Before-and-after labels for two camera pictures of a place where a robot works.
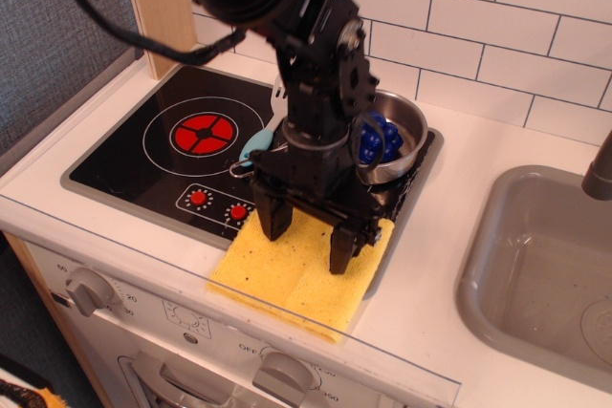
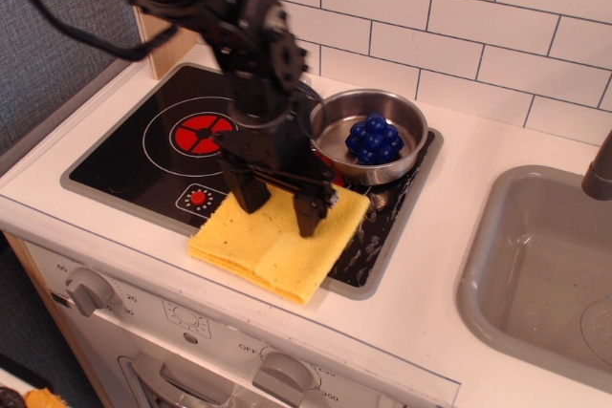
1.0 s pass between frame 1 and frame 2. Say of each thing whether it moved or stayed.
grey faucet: stayed
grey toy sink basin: stayed
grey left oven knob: stayed
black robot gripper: moved
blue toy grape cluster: stayed
